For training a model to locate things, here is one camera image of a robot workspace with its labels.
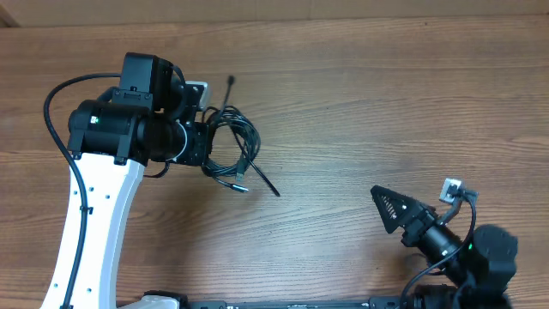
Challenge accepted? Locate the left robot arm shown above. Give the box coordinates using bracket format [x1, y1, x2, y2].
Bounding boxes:
[43, 52, 211, 308]

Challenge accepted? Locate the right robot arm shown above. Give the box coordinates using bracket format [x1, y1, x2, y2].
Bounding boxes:
[371, 179, 518, 308]

